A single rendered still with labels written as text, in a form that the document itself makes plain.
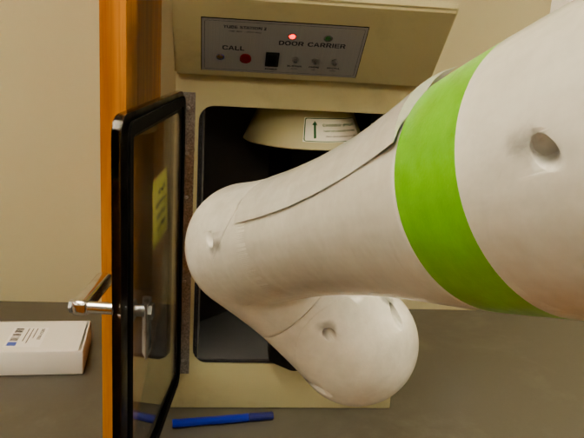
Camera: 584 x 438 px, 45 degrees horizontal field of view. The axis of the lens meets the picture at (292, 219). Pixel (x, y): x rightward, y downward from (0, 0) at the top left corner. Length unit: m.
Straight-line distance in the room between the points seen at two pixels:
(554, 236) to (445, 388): 0.95
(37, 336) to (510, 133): 1.03
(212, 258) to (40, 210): 0.92
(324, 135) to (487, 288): 0.70
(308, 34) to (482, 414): 0.61
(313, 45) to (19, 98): 0.70
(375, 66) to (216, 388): 0.50
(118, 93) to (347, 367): 0.43
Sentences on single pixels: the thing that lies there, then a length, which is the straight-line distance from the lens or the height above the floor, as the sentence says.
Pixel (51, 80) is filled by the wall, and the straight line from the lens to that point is 1.39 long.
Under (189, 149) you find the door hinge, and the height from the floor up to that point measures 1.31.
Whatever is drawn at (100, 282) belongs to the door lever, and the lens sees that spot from 0.76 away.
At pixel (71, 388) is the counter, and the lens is 1.13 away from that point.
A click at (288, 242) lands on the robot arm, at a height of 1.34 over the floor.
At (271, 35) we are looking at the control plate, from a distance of 0.85.
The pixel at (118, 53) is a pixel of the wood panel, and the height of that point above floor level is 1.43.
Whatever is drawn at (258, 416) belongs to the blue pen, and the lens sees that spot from 1.03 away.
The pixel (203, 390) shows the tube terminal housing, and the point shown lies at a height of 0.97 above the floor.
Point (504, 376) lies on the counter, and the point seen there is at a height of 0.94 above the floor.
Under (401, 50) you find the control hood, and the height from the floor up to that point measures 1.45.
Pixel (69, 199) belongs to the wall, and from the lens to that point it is 1.42.
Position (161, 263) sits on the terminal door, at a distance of 0.82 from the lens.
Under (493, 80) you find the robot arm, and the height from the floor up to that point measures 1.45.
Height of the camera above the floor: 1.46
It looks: 14 degrees down
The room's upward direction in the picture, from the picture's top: 3 degrees clockwise
